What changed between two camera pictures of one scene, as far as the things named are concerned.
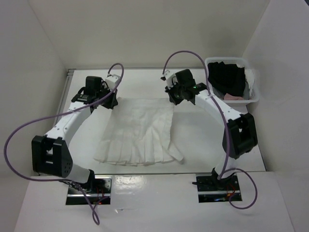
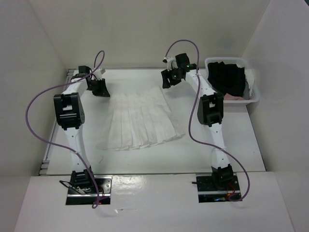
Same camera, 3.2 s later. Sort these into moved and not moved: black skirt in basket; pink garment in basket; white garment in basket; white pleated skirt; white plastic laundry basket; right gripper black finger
Moved: white pleated skirt; right gripper black finger
Not moved: pink garment in basket; white garment in basket; white plastic laundry basket; black skirt in basket
